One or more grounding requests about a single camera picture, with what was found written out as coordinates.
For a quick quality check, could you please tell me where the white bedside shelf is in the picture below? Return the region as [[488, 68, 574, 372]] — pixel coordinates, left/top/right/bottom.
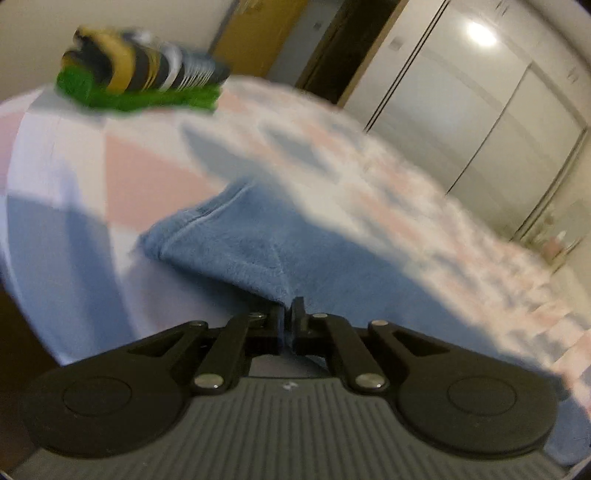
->
[[529, 215, 585, 275]]

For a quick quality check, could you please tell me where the checkered bear print blanket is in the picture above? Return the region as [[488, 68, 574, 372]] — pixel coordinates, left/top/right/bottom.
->
[[0, 76, 591, 402]]

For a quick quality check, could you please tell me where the dark wooden door frame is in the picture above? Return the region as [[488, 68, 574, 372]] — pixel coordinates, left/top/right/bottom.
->
[[295, 0, 411, 106]]

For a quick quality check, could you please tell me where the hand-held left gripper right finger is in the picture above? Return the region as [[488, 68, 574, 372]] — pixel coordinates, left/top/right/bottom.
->
[[291, 296, 454, 395]]

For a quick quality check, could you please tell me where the blue towel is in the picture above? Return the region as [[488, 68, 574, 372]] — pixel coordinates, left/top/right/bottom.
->
[[137, 178, 591, 464]]

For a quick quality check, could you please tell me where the folded green cloth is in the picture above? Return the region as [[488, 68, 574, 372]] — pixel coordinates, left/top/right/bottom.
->
[[55, 65, 221, 115]]

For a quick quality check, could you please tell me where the wooden door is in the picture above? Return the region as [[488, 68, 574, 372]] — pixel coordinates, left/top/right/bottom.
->
[[213, 0, 311, 80]]

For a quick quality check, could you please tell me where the folded striped dark garment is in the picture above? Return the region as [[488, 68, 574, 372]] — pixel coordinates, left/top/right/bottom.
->
[[61, 27, 232, 93]]

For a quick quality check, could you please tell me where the white sliding door wardrobe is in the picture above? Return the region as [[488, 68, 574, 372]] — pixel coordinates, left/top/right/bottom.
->
[[339, 0, 591, 243]]

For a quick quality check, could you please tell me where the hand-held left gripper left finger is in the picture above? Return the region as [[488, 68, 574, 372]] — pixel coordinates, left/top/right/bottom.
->
[[124, 302, 283, 395]]

